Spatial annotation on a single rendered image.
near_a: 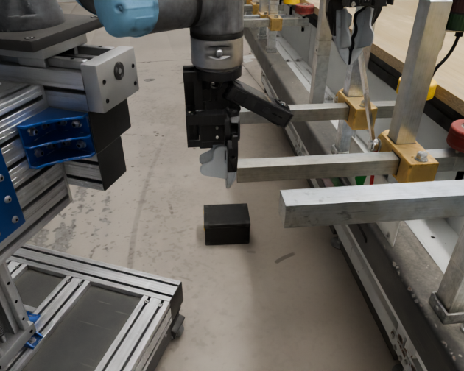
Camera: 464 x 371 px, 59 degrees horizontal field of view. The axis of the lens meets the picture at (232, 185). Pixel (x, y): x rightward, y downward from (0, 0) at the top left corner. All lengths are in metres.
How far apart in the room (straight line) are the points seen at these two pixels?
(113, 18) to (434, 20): 0.47
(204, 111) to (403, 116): 0.35
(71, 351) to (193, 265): 0.65
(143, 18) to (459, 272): 0.53
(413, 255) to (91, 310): 0.94
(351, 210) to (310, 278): 1.27
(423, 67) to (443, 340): 0.42
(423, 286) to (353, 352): 0.80
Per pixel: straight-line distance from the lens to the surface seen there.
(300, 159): 0.71
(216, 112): 0.62
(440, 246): 0.99
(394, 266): 0.78
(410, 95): 0.76
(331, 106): 0.96
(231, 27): 0.58
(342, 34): 0.73
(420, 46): 0.73
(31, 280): 1.53
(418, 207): 0.48
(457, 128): 0.80
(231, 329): 1.52
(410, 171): 0.74
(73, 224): 2.08
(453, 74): 1.12
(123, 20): 0.50
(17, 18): 0.86
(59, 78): 0.83
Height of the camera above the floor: 1.20
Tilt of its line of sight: 33 degrees down
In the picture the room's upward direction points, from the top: straight up
